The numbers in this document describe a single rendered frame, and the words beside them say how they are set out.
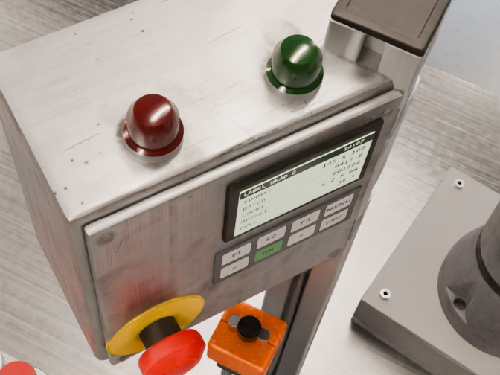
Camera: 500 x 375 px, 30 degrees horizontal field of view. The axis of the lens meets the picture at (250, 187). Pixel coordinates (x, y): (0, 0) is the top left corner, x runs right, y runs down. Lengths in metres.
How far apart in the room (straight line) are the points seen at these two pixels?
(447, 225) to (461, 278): 0.10
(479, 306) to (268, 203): 0.56
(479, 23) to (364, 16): 0.91
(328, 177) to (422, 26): 0.09
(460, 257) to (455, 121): 0.27
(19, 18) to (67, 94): 0.86
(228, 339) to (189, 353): 0.16
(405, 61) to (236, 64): 0.08
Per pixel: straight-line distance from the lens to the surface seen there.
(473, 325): 1.00
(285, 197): 0.45
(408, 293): 1.03
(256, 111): 0.41
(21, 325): 1.07
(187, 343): 0.50
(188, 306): 0.52
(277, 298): 0.70
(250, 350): 0.66
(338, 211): 0.51
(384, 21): 0.42
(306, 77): 0.41
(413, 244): 1.06
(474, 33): 1.32
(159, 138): 0.38
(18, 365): 0.78
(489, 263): 0.94
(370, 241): 1.11
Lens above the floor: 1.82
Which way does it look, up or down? 62 degrees down
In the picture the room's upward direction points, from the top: 9 degrees clockwise
